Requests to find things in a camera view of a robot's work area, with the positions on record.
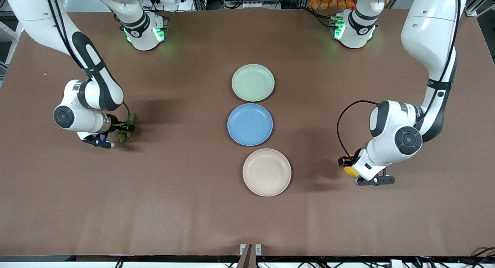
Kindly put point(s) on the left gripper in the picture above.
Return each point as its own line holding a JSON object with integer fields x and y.
{"x": 343, "y": 161}

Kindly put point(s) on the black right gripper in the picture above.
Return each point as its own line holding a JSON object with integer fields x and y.
{"x": 116, "y": 126}

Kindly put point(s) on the green lettuce leaf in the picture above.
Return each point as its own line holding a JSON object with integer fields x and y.
{"x": 123, "y": 137}

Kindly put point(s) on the yellow lemon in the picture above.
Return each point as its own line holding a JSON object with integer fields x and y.
{"x": 350, "y": 171}

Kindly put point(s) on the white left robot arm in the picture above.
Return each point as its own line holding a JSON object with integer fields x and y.
{"x": 429, "y": 32}

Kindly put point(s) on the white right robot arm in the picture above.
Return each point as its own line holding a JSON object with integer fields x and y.
{"x": 94, "y": 88}

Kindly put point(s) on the beige plate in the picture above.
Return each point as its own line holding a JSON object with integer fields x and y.
{"x": 267, "y": 172}

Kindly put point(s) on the blue plate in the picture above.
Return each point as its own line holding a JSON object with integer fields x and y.
{"x": 250, "y": 124}

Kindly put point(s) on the light green plate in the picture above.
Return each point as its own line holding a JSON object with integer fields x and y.
{"x": 253, "y": 82}

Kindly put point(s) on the metal table edge bracket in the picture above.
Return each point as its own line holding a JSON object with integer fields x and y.
{"x": 250, "y": 254}

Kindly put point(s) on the aluminium profile post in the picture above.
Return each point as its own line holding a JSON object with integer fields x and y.
{"x": 479, "y": 3}

